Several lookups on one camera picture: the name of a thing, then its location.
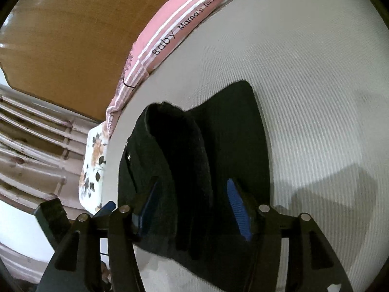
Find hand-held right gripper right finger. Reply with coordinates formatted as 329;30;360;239
226;178;354;292

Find brown wooden headboard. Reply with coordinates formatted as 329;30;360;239
0;0;195;121

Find beige barred railing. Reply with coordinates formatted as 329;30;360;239
0;83;90;212

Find grey woven bed mat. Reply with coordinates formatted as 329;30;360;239
103;0;384;292

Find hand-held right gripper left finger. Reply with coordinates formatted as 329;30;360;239
43;181;160;292

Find white floral pillow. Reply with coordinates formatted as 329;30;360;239
78;122;110;215

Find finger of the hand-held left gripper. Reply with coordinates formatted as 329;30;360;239
34;198;72;245
91;200;117;220

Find black pants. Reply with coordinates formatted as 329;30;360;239
117;80;274;292

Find pink striped bolster pillow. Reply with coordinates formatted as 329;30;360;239
105;0;259;137

